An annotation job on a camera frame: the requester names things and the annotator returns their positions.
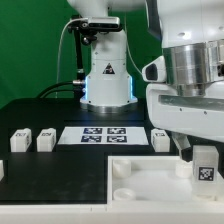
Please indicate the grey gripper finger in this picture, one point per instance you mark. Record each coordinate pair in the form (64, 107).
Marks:
(183, 145)

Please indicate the white marker sheet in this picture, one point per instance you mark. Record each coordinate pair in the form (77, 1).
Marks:
(103, 135)

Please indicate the white obstacle piece left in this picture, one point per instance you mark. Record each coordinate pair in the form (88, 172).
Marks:
(1, 170)

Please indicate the white square tabletop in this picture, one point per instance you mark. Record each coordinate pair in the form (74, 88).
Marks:
(154, 179)

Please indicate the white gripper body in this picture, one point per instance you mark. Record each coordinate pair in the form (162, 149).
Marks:
(196, 116)

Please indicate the black camera on stand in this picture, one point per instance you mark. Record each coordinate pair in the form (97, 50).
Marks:
(98, 24)

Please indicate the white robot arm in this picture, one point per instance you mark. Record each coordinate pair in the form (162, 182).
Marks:
(185, 85)

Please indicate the black camera stand pole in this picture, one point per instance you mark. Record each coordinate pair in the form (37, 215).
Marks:
(79, 61)

